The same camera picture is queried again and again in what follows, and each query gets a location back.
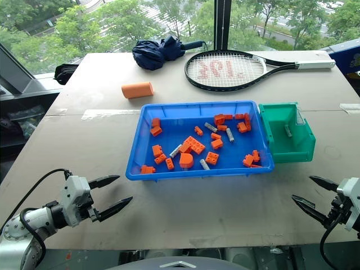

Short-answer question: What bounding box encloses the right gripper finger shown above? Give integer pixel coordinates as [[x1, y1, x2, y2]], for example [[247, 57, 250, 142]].
[[291, 194, 329, 227], [308, 175, 340, 194]]

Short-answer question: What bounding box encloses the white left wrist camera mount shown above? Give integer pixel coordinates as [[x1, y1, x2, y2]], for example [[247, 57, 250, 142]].
[[60, 175, 94, 228]]

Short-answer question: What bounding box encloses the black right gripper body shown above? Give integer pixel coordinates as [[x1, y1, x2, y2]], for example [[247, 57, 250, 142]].
[[323, 193, 353, 229]]

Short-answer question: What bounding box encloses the dark blue bin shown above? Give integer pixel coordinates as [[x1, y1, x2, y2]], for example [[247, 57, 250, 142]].
[[327, 38, 360, 98]]

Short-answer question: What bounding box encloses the black bag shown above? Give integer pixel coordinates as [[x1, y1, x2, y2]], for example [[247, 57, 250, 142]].
[[53, 64, 83, 86]]

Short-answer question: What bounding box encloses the clear tape strip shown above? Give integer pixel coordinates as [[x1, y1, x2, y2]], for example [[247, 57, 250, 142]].
[[339, 102, 360, 115]]

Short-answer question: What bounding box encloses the dark window frame post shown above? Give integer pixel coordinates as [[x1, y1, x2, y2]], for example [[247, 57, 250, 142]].
[[214, 0, 232, 52]]

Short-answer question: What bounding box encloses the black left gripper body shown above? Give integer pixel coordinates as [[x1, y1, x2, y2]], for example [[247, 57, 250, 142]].
[[81, 187, 101, 224]]

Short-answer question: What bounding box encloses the orange foam cylinder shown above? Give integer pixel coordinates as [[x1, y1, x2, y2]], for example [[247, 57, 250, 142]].
[[121, 81, 155, 101]]

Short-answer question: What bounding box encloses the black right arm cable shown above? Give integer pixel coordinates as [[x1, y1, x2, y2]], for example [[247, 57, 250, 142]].
[[319, 215, 344, 270]]

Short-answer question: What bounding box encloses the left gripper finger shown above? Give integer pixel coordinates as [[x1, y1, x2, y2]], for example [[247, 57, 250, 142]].
[[97, 196, 134, 223], [88, 174, 121, 190]]

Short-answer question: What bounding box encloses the navy folded umbrella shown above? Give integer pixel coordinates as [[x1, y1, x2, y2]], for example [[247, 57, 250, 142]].
[[132, 34, 205, 71]]

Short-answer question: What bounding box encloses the orange half-round block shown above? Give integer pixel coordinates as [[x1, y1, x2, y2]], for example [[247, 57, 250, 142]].
[[179, 152, 195, 170]]

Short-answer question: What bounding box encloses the black white tennis racket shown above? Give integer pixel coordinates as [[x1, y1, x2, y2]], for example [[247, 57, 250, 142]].
[[184, 49, 336, 93]]

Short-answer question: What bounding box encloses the large orange flat brick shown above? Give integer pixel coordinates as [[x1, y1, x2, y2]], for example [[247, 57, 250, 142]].
[[184, 135, 206, 155]]

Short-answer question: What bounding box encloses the blue plastic tray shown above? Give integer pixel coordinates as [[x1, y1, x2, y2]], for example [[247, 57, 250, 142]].
[[125, 100, 276, 182]]

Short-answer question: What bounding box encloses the green plastic bin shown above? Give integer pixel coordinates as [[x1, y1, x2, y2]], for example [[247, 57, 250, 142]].
[[258, 102, 317, 164]]

